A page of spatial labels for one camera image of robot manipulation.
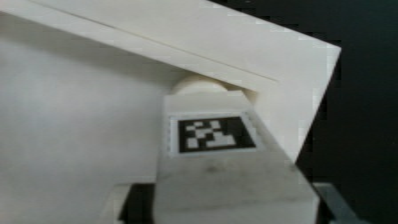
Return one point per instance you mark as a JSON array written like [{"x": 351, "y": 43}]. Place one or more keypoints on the white U-shaped fence wall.
[{"x": 236, "y": 48}]

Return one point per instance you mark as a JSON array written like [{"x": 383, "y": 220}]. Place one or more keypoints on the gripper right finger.
[{"x": 342, "y": 211}]

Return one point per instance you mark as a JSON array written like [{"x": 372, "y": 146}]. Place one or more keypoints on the white square table top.
[{"x": 81, "y": 122}]

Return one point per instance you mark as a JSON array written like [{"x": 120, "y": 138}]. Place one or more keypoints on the white table leg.
[{"x": 228, "y": 180}]

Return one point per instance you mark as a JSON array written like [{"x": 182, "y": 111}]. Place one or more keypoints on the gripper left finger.
[{"x": 131, "y": 204}]

